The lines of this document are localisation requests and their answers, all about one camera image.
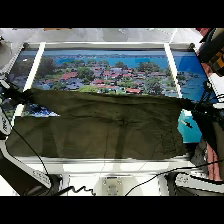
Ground black cable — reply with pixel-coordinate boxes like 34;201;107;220
124;159;224;197
49;185;98;197
9;123;52;178

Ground dark green pants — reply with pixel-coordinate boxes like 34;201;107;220
5;87;195;161

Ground heap of clothes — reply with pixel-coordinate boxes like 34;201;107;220
196;27;224;78

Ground silver frame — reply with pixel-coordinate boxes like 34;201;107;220
0;40;214;197

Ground pink garment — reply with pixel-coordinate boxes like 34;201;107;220
205;142;224;183

